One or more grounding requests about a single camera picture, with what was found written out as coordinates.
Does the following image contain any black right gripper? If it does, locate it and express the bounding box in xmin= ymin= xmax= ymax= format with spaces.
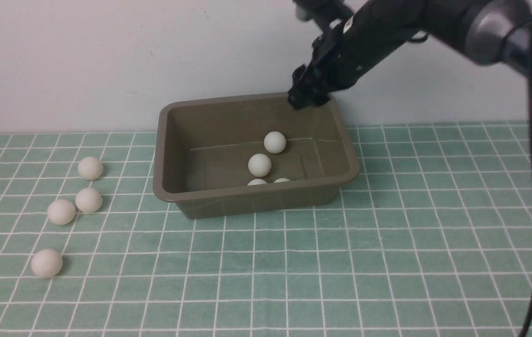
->
xmin=287 ymin=0 xmax=428 ymax=110

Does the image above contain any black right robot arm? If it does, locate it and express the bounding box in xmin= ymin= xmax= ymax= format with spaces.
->
xmin=288 ymin=0 xmax=532 ymax=110

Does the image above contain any olive green plastic bin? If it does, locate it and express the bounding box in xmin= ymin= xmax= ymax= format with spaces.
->
xmin=153 ymin=93 xmax=360 ymax=220

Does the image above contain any green checkered tablecloth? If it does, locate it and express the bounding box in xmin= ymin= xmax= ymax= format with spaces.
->
xmin=0 ymin=122 xmax=532 ymax=337

